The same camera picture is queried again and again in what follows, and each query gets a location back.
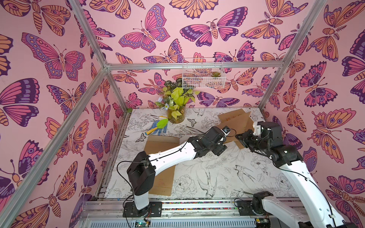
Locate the glass vase with plants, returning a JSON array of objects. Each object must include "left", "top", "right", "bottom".
[{"left": 156, "top": 79, "right": 199, "bottom": 124}]

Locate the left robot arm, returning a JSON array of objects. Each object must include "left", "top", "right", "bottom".
[{"left": 123, "top": 126, "right": 231, "bottom": 218}]

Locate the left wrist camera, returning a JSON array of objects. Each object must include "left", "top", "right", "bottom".
[{"left": 222, "top": 126, "right": 231, "bottom": 136}]

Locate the aluminium frame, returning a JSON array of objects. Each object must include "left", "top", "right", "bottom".
[{"left": 1, "top": 1, "right": 326, "bottom": 228}]

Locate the kraft file bag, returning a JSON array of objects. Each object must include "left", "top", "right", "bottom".
[
  {"left": 144, "top": 135, "right": 180, "bottom": 196},
  {"left": 217, "top": 109, "right": 254, "bottom": 143},
  {"left": 233, "top": 113, "right": 254, "bottom": 135}
]

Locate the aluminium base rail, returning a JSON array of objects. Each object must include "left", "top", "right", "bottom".
[{"left": 76, "top": 198, "right": 314, "bottom": 228}]

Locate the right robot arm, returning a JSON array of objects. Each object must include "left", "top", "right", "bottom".
[{"left": 235, "top": 122, "right": 357, "bottom": 228}]

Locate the white wire basket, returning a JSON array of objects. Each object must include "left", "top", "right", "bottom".
[{"left": 181, "top": 58, "right": 226, "bottom": 90}]

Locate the green item in basket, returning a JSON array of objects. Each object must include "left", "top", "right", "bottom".
[{"left": 211, "top": 71, "right": 221, "bottom": 78}]

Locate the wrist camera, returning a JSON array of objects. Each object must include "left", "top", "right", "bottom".
[
  {"left": 253, "top": 122, "right": 262, "bottom": 136},
  {"left": 222, "top": 126, "right": 231, "bottom": 136}
]

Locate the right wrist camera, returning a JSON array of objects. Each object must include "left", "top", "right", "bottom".
[{"left": 253, "top": 122, "right": 262, "bottom": 136}]

